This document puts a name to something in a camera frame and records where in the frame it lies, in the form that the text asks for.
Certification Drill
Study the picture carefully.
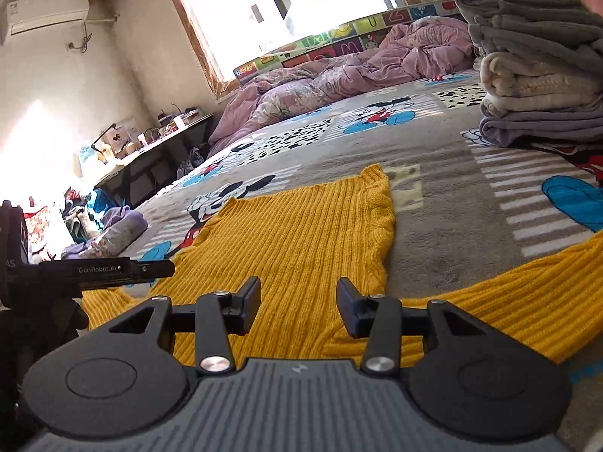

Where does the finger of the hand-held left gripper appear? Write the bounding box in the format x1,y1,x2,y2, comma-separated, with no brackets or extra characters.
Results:
138,259,176,279

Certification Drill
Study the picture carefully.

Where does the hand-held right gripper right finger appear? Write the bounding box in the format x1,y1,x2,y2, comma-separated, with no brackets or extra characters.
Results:
336,277,491,374

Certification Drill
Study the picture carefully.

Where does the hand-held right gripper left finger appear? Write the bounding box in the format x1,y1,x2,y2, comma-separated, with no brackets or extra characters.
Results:
107,276,262,374

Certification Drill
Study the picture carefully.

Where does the yellow knitted sweater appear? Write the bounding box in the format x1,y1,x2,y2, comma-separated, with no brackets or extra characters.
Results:
80,164,603,368

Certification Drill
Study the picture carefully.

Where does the pile of clothes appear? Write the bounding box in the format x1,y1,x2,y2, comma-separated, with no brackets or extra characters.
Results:
61,188,148,260

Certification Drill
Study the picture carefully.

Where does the grey clothes heap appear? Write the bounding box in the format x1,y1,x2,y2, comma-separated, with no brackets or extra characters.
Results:
175,147,207,177

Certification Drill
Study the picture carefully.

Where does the red floral cloth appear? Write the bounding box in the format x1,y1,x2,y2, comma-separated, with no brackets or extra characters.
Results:
23,198,62,256

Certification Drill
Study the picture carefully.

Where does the dark desk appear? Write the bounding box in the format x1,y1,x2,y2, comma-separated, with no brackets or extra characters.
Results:
94,113,215,208

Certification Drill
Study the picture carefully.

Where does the black desk lamp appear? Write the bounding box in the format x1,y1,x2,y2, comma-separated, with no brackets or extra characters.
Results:
91,123,118,152

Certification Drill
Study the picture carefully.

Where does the purple quilt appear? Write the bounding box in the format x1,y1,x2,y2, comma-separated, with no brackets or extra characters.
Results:
207,15,476,147

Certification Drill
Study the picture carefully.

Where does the white air conditioner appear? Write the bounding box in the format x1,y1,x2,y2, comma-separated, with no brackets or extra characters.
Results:
0,0,90,45

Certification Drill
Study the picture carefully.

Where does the lavender folded cloth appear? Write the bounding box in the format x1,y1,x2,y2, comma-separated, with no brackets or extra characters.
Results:
478,107,603,149

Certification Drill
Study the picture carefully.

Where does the wooden framed window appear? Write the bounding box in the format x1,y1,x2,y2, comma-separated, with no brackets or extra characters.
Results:
158,0,420,99

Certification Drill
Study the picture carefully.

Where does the colourful alphabet play mat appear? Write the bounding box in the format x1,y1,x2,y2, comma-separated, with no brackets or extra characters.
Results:
233,0,465,86

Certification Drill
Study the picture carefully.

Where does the cream folded blanket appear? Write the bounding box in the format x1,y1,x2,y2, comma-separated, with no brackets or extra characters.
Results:
478,52,603,115

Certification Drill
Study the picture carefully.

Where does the grey folded blanket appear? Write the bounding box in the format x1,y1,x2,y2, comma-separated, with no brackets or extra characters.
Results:
455,0,603,81

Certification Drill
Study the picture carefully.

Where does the air conditioner cable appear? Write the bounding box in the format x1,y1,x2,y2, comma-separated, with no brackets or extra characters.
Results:
68,16,118,53

